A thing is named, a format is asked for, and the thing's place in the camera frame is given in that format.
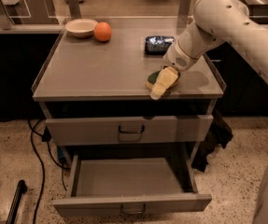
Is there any orange fruit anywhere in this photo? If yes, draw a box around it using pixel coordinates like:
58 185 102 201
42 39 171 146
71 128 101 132
93 22 112 42

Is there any dark cloth behind cabinet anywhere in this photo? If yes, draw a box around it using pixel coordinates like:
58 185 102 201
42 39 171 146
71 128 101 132
192 109 233 172

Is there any white ceramic bowl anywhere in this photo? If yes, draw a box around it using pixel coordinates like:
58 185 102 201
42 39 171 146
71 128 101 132
65 19 98 38

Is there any green and yellow sponge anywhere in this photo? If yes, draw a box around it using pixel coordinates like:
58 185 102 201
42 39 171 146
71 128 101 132
147 68 180 92

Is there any black pole on floor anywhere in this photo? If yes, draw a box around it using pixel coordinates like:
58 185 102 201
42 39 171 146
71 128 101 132
6 180 27 224

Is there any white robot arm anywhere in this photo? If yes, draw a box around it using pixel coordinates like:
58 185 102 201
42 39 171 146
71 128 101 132
150 0 268 224

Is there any grey metal drawer cabinet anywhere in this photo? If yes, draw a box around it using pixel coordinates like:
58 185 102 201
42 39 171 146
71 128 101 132
31 16 227 166

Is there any black power cable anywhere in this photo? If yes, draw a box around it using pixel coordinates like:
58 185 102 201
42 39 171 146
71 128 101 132
27 119 71 224

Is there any blue crumpled chip bag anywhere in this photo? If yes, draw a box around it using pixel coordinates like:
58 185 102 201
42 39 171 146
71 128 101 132
145 35 175 55

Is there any clear acrylic barrier panel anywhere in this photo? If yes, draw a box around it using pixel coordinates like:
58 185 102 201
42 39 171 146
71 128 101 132
0 0 268 31

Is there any grey open lower drawer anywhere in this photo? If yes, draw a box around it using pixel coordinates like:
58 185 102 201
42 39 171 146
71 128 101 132
53 152 212 217

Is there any grey upper drawer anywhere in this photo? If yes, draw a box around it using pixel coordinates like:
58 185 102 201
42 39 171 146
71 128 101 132
46 115 213 146

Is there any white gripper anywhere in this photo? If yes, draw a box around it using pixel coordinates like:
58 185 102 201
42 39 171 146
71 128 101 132
149 40 199 100

